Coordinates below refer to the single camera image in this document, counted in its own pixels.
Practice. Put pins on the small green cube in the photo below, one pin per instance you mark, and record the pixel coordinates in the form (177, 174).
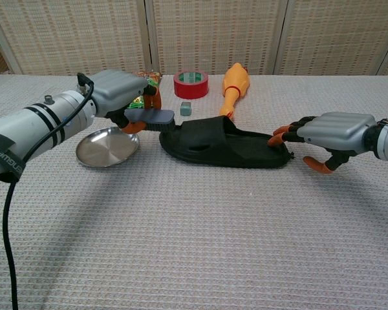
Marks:
(185, 109)

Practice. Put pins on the white woven tablecloth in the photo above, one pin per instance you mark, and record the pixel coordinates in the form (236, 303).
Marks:
(194, 232)

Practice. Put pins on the black slipper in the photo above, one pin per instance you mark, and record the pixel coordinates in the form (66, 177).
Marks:
(213, 142)

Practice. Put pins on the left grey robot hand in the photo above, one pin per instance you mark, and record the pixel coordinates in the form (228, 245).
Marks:
(116, 87)

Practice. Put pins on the yellow rubber chicken toy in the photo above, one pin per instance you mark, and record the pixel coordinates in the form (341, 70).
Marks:
(234, 84)

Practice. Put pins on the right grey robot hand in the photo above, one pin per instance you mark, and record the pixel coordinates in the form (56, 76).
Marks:
(339, 130)

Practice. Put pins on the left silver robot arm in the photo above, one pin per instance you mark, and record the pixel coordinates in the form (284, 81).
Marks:
(29, 129)

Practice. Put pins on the red tape roll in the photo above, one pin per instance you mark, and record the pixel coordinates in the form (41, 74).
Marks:
(189, 88)

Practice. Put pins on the round steel plate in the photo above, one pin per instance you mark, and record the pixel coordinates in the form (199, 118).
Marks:
(103, 148)

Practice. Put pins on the green orange snack bag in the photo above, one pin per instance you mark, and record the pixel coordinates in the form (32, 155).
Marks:
(153, 79)

